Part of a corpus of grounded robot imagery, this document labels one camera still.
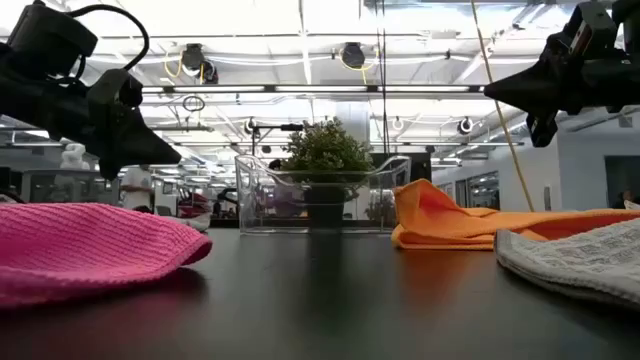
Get black ceiling cable reel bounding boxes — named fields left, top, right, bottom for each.
left=180, top=42, right=220, bottom=85
left=341, top=41, right=367, bottom=70

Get black hanging cable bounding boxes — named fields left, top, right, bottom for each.
left=374, top=0, right=392, bottom=157

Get white figure statue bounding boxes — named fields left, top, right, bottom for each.
left=59, top=143, right=91, bottom=171

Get orange microfiber towel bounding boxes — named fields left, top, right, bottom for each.
left=391, top=178, right=640, bottom=252

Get black camera stand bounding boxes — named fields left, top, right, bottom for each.
left=249, top=122, right=305, bottom=157

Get black hanging ring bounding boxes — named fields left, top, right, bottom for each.
left=181, top=94, right=207, bottom=113

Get grey waffle towel with tag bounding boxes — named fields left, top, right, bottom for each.
left=493, top=199, right=640, bottom=312

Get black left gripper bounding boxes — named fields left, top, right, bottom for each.
left=0, top=43, right=183, bottom=182

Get artificial green potted plant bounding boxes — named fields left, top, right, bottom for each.
left=281, top=116, right=376, bottom=230

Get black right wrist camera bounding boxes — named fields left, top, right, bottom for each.
left=563, top=0, right=619, bottom=57

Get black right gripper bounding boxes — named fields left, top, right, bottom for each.
left=482, top=28, right=640, bottom=149

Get clear plastic bin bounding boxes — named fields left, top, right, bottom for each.
left=234, top=153, right=413, bottom=236

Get pink microfiber towel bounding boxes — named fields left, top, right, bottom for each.
left=0, top=201, right=214, bottom=310

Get long ceiling light bar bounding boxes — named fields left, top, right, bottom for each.
left=142, top=83, right=485, bottom=95

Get yellow hanging cable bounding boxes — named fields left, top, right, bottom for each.
left=468, top=0, right=536, bottom=213

